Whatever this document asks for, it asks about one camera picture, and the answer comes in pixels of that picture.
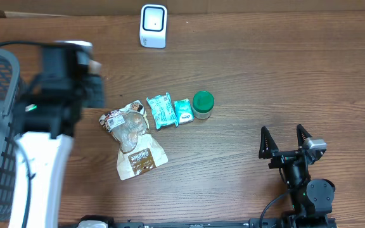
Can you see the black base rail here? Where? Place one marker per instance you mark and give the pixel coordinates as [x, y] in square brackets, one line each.
[103, 221]

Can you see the teal tissue pack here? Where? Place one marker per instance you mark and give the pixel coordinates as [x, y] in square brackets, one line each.
[183, 111]

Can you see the brown pancake snack bag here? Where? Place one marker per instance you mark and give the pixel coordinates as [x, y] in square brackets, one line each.
[138, 151]

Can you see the light green snack bag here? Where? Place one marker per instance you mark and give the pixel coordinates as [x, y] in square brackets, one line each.
[162, 111]

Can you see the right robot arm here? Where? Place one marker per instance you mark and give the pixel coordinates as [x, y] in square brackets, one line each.
[311, 199]

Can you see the white barcode scanner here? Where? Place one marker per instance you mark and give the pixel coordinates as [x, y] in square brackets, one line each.
[153, 26]

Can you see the green lid jar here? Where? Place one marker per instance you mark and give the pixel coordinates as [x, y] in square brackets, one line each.
[203, 103]

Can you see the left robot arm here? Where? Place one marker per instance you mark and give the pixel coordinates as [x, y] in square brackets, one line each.
[45, 117]

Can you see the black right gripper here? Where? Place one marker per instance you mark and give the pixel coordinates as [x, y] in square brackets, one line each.
[269, 149]

